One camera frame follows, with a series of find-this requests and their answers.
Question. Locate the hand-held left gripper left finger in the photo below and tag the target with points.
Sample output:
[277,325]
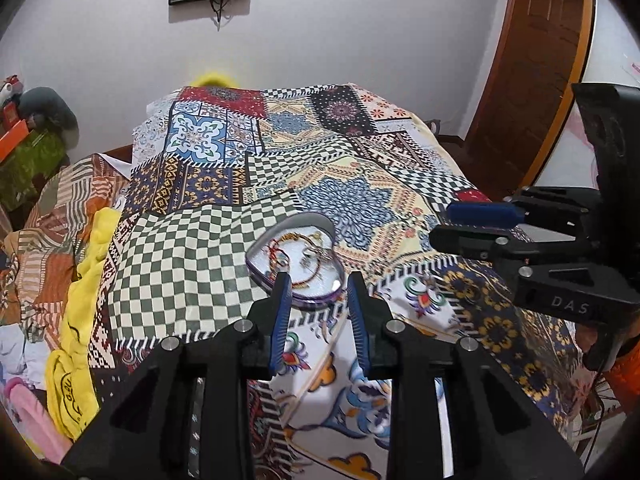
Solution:
[280,325]

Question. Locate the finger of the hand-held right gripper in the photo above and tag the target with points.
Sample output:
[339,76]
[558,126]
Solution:
[470,241]
[480,211]

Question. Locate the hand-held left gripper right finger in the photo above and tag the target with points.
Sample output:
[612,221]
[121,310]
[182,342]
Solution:
[360,325]

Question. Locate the heart-shaped tin box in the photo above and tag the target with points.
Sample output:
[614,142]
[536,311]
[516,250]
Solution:
[260,260]

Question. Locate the patchwork printed blanket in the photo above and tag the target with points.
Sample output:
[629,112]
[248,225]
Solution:
[210,240]

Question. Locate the brown wooden door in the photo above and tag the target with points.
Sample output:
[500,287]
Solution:
[530,70]

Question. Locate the yellow cloth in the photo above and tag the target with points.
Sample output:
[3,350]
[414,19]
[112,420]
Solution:
[80,310]

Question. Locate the striped brown bedsheet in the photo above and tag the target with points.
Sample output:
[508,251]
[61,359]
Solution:
[50,220]

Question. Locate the yellow plastic object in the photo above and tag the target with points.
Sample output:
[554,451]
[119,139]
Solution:
[215,80]

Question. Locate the white cloth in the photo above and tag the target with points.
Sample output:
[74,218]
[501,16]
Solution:
[20,355]

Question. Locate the pink cloth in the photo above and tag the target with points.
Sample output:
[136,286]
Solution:
[30,420]

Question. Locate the grey-green plush cushion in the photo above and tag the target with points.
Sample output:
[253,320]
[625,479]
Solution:
[47,107]

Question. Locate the orange box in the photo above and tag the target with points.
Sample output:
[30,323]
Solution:
[12,140]

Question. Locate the pile of clothes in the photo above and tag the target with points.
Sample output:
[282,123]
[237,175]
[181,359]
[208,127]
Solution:
[9,91]

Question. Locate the wooden bed frame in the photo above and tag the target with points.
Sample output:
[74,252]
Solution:
[452,141]

